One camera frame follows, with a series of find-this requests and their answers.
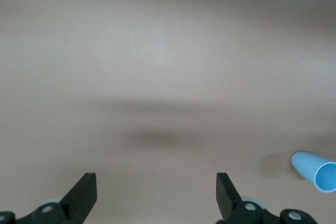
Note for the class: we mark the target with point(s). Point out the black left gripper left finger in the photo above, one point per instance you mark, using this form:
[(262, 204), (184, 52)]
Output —
[(81, 197)]

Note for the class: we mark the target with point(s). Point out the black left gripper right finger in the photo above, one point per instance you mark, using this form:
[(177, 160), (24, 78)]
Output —
[(228, 200)]

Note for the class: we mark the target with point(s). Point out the blue cup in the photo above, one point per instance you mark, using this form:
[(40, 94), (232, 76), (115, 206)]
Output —
[(309, 167)]

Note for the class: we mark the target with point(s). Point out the brown paper table cover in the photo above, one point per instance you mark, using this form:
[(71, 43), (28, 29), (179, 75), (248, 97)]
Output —
[(157, 64)]

